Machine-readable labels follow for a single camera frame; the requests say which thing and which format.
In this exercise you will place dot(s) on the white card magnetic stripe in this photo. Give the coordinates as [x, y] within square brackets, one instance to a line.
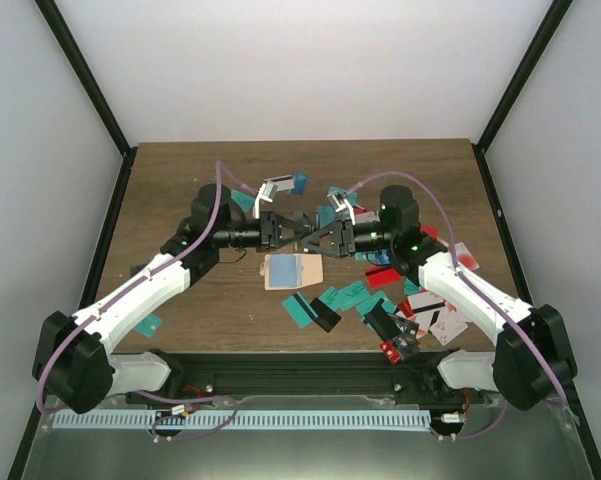
[284, 183]

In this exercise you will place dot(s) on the black striped card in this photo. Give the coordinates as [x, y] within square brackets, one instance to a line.
[324, 316]

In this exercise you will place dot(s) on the teal VIP card centre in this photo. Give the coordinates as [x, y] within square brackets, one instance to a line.
[352, 295]

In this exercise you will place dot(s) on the teal card upright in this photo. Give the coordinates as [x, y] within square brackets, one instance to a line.
[326, 215]

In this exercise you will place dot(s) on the light blue slotted strip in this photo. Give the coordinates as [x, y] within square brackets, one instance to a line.
[288, 420]

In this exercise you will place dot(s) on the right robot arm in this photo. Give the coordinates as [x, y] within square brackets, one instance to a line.
[532, 357]

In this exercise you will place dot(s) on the blue card top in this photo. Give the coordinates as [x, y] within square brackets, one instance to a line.
[300, 181]

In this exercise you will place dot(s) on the teal card far left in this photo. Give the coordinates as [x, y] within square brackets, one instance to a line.
[243, 200]

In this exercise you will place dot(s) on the white red patterned card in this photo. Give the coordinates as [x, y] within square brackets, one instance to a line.
[447, 326]

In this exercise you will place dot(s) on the black card front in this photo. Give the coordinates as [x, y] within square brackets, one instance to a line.
[314, 218]

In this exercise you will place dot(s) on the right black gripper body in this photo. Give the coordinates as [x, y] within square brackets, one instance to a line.
[347, 237]

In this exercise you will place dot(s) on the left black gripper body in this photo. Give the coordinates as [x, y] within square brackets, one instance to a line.
[267, 232]

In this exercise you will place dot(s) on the teal vip card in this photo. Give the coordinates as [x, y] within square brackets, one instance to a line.
[352, 295]
[351, 196]

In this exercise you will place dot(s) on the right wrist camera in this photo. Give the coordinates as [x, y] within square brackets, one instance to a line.
[344, 210]

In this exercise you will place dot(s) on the red card magnetic stripe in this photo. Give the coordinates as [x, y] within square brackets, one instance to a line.
[381, 276]

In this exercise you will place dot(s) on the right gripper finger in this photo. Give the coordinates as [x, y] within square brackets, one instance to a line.
[316, 236]
[310, 247]

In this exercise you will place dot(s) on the teal VIP card top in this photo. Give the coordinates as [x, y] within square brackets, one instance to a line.
[351, 196]

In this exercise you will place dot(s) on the black card right pile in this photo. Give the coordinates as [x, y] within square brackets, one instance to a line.
[392, 328]

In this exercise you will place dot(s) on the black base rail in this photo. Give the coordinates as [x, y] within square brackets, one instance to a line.
[414, 381]

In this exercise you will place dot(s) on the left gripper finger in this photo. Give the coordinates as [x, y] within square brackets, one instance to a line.
[299, 221]
[292, 244]

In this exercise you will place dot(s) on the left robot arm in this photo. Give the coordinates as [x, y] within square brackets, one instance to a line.
[75, 359]

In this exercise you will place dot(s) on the beige leather card holder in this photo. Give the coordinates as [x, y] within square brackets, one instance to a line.
[291, 271]

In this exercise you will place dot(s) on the teal card front left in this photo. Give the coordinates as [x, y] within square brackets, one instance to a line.
[148, 326]

